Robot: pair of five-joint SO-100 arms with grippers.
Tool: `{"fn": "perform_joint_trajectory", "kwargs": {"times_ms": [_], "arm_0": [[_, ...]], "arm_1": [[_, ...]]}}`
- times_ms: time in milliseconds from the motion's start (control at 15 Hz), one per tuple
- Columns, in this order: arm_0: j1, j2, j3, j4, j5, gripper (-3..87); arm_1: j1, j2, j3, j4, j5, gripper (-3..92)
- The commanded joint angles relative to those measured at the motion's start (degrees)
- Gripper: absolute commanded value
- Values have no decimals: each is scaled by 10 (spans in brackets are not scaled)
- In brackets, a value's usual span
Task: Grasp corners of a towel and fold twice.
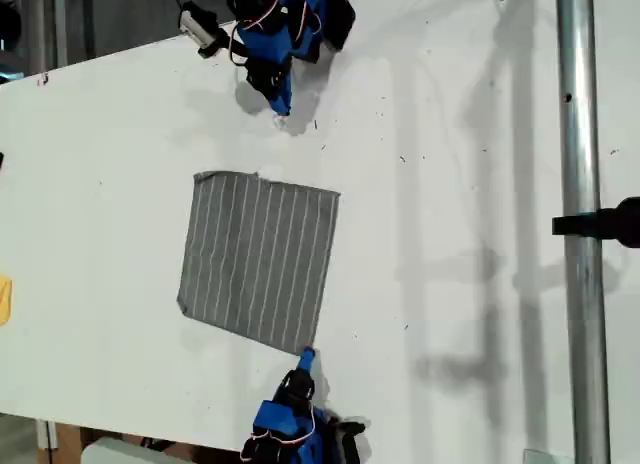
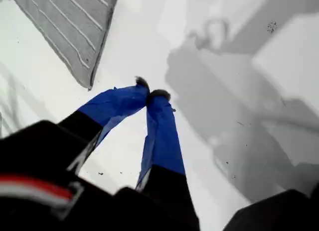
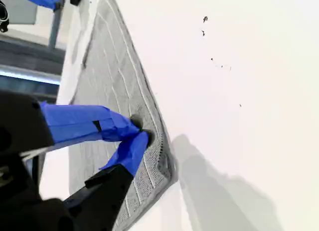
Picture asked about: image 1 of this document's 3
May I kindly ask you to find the yellow object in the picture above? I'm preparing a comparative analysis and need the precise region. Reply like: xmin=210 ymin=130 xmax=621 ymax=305
xmin=0 ymin=276 xmax=14 ymax=328

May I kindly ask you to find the grey white-striped towel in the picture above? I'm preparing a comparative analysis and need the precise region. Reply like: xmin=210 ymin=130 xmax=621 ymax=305
xmin=176 ymin=169 xmax=343 ymax=356

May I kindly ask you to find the silver black camera box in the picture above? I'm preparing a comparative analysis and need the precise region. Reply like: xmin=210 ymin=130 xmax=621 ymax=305
xmin=179 ymin=1 xmax=229 ymax=60

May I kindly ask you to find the black clamp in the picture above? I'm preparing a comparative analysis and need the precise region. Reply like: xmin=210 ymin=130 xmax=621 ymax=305
xmin=551 ymin=196 xmax=640 ymax=250

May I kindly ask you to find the black camera box white label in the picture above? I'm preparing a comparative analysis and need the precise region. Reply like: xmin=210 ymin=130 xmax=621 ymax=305
xmin=327 ymin=416 xmax=370 ymax=464

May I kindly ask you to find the white table leg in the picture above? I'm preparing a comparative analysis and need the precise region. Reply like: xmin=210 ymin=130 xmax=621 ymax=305
xmin=34 ymin=418 xmax=61 ymax=451

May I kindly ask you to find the steel post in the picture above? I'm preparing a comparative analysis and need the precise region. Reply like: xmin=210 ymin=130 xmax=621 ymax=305
xmin=554 ymin=0 xmax=612 ymax=464

